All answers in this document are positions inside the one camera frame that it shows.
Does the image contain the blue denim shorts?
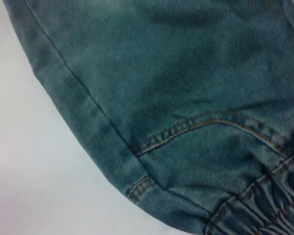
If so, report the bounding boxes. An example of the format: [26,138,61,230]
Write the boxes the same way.
[4,0,294,235]

